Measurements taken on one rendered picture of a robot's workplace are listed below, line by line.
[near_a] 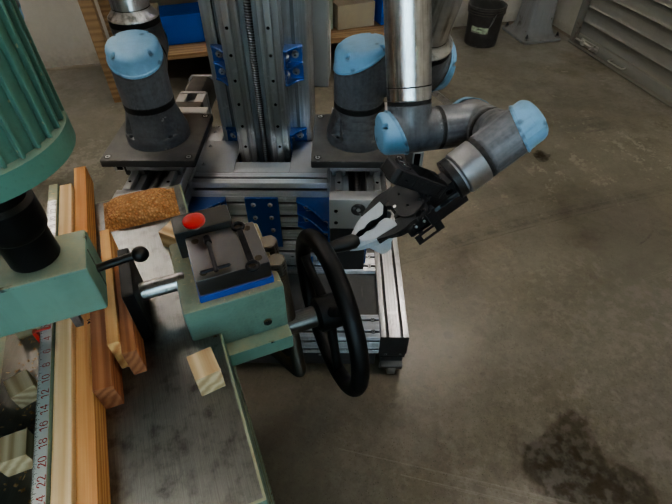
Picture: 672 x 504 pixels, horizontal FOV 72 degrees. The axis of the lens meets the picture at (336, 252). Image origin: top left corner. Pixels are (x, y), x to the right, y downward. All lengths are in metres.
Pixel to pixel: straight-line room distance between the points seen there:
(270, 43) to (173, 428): 0.83
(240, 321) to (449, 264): 1.46
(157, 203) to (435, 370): 1.15
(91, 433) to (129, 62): 0.78
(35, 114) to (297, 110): 0.94
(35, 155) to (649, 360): 1.91
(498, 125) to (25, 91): 0.61
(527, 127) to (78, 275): 0.64
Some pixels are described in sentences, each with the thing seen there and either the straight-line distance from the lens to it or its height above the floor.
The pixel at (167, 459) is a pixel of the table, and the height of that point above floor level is 0.90.
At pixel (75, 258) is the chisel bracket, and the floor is 1.07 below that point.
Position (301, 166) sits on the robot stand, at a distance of 1.25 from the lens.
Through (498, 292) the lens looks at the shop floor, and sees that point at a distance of 1.98.
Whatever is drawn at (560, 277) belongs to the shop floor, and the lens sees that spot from 2.14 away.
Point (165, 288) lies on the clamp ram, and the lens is 0.67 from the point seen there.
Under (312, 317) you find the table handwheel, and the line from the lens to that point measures 0.77.
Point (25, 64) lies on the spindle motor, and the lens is 0.46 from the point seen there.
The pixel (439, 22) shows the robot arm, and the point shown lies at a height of 1.11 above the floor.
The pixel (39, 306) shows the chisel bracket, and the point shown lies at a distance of 0.61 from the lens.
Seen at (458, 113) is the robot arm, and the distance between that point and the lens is 0.85.
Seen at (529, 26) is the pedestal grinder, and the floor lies 0.10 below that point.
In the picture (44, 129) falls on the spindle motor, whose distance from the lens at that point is 0.47.
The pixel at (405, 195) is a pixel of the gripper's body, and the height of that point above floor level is 0.97.
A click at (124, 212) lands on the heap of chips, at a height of 0.92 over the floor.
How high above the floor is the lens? 1.44
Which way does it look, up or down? 45 degrees down
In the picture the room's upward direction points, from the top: straight up
